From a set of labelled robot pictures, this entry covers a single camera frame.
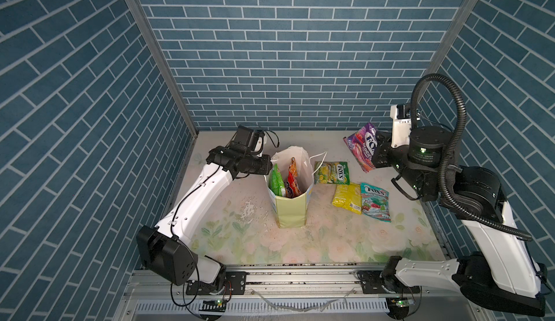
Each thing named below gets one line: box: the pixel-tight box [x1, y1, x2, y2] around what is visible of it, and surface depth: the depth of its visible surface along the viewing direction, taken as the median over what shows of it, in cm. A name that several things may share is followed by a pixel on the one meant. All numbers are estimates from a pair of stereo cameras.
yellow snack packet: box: [331, 182, 363, 215], surface depth 95 cm
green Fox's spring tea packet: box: [314, 161, 351, 186], surface depth 101 cm
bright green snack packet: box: [268, 163, 285, 198], surface depth 79 cm
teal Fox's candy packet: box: [360, 182, 391, 223], surface depth 91 cm
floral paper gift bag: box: [264, 146, 315, 229], surface depth 82 cm
